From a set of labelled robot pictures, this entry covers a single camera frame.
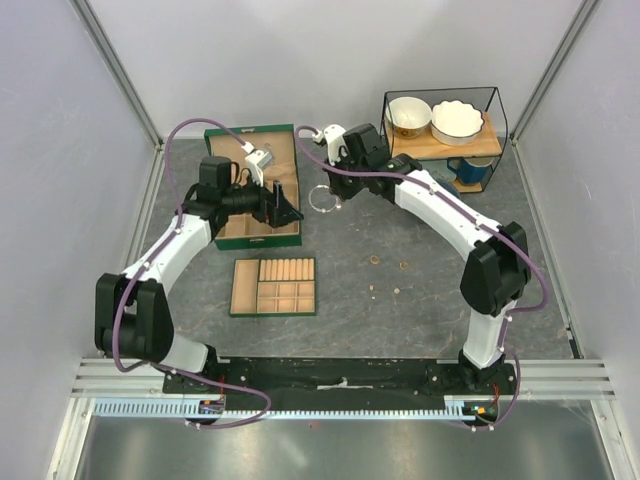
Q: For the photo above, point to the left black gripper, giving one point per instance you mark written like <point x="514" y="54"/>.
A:
<point x="273" y="209"/>

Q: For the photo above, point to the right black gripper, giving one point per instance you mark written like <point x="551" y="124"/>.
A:
<point x="338" y="189"/>

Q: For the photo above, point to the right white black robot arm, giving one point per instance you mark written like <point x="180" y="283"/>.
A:
<point x="497" y="266"/>

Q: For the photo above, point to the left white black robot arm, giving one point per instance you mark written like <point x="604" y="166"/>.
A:
<point x="132" y="316"/>

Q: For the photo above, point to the green open jewelry box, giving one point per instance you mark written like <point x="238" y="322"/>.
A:
<point x="243" y="231"/>

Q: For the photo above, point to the green jewelry tray insert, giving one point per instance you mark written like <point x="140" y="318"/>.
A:
<point x="274" y="287"/>

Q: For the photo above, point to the white ceramic bowl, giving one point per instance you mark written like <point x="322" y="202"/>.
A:
<point x="408" y="116"/>

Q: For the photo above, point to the blue ceramic bowl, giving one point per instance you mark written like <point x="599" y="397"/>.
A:
<point x="449" y="187"/>

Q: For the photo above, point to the blue mug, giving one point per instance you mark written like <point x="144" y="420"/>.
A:
<point x="469" y="170"/>

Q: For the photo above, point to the white scalloped dish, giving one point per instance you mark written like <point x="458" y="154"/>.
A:
<point x="455" y="123"/>

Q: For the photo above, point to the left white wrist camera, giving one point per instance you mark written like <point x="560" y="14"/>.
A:
<point x="257" y="160"/>

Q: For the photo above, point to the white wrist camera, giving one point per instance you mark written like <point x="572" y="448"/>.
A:
<point x="257" y="160"/>
<point x="333" y="138"/>

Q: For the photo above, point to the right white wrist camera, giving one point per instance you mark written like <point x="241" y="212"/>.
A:
<point x="333" y="138"/>

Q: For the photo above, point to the black wire shelf rack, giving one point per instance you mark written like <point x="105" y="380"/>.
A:
<point x="432" y="154"/>

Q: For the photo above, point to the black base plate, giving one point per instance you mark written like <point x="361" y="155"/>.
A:
<point x="347" y="385"/>

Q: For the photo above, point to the light blue cable duct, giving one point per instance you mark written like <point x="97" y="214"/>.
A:
<point x="204" y="410"/>

